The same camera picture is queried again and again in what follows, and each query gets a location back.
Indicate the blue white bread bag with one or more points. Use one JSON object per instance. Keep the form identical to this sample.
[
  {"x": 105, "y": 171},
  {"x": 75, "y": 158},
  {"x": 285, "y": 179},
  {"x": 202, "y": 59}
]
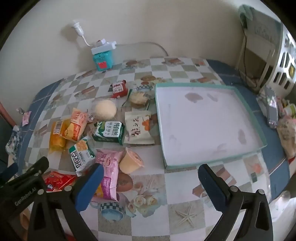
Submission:
[{"x": 12, "y": 141}]

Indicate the pudding cup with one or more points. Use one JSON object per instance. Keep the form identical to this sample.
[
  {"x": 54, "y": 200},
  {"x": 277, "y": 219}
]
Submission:
[{"x": 129, "y": 163}]

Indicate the orange chips packet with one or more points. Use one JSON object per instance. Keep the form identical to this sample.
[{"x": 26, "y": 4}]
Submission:
[{"x": 75, "y": 127}]

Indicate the white packet with orange flower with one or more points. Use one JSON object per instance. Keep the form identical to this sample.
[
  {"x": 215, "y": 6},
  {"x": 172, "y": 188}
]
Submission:
[{"x": 136, "y": 132}]

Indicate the white tray with teal rim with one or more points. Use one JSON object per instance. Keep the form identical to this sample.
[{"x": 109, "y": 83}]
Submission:
[{"x": 203, "y": 120}]

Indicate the green and orange snack packet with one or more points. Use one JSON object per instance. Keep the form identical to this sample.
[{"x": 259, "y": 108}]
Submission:
[{"x": 81, "y": 155}]

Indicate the clear candy wrapper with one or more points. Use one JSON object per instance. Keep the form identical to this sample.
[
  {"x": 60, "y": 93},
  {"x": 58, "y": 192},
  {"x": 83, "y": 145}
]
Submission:
[{"x": 20, "y": 110}]

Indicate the yellow snack packet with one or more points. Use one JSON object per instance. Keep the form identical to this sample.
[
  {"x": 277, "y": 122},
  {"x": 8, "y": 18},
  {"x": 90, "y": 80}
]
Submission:
[{"x": 56, "y": 141}]

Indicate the round bun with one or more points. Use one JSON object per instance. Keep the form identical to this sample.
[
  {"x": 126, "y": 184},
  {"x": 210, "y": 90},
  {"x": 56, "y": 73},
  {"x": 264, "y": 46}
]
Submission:
[{"x": 105, "y": 110}]

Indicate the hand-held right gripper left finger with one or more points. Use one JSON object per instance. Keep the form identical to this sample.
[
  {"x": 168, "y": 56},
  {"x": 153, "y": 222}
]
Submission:
[{"x": 90, "y": 185}]

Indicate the dark chair with wooden frame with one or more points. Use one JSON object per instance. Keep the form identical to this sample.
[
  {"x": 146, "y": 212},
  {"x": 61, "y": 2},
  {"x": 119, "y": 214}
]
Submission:
[{"x": 4, "y": 125}]

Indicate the teal toy box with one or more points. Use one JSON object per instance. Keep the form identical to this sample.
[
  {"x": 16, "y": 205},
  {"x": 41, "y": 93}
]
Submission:
[{"x": 101, "y": 59}]

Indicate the small red drink carton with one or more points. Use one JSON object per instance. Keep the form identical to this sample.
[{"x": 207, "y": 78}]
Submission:
[{"x": 119, "y": 89}]

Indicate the green and white milk carton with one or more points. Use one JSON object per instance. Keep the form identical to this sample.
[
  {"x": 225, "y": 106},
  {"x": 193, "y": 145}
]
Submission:
[{"x": 108, "y": 132}]

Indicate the small pink candy packet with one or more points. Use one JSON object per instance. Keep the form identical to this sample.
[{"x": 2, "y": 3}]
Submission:
[{"x": 26, "y": 118}]

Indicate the clear plastic bag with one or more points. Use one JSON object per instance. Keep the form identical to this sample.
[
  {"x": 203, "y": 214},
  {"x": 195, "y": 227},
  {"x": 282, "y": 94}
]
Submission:
[{"x": 286, "y": 134}]

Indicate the round cake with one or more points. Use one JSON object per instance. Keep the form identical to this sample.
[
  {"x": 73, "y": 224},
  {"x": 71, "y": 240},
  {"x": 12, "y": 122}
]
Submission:
[{"x": 138, "y": 98}]

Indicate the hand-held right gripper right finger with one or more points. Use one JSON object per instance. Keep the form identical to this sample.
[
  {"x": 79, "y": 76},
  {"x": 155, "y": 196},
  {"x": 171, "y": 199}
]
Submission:
[{"x": 212, "y": 187}]

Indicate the red snack packet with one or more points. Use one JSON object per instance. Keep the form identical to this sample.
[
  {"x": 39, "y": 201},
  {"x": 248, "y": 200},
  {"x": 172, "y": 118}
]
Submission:
[{"x": 57, "y": 179}]

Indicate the large pink snack packet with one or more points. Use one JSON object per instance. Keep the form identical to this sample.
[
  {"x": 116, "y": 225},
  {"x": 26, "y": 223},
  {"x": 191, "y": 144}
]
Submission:
[{"x": 111, "y": 171}]

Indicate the white lattice plastic basket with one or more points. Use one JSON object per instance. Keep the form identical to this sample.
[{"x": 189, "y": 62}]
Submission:
[{"x": 285, "y": 62}]

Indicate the silver foil packet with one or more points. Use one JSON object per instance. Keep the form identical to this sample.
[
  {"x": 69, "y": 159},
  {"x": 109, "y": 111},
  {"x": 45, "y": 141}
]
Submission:
[{"x": 271, "y": 109}]

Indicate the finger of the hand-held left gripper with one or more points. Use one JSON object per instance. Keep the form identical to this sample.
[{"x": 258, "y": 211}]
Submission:
[
  {"x": 34, "y": 168},
  {"x": 8, "y": 173}
]

